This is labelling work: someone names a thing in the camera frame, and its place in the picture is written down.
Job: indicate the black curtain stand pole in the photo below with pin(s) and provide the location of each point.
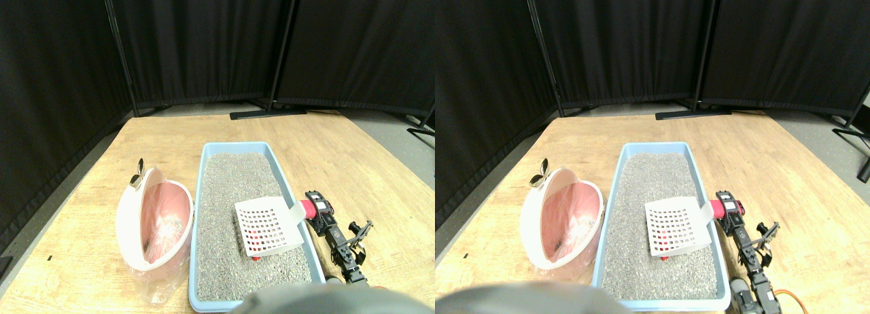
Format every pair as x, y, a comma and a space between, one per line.
862, 130
425, 127
280, 62
119, 62
704, 62
544, 62

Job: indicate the blue litter tray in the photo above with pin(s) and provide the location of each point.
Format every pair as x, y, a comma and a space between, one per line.
217, 219
639, 192

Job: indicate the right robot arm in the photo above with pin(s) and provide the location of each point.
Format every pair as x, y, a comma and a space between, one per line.
751, 259
343, 253

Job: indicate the white bin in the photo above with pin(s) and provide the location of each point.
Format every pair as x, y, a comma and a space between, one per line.
130, 222
535, 222

